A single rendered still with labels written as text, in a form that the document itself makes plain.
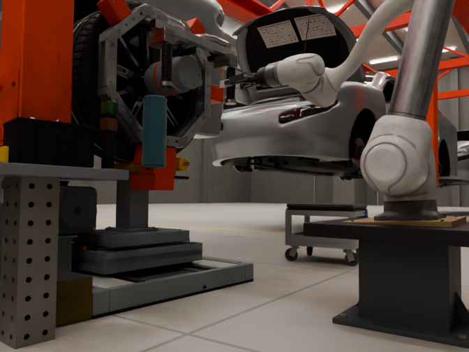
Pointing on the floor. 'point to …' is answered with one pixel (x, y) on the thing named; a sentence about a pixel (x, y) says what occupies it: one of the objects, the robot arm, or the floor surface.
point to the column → (28, 260)
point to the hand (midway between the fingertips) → (229, 84)
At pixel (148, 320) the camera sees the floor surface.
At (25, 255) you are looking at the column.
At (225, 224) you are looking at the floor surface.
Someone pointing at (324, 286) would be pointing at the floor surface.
